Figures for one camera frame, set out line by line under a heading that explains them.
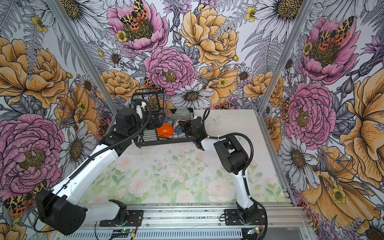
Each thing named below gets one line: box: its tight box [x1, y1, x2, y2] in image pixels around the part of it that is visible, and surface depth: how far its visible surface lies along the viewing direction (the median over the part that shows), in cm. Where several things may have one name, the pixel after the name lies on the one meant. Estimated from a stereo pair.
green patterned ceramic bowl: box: [174, 107, 191, 119], surface depth 117 cm
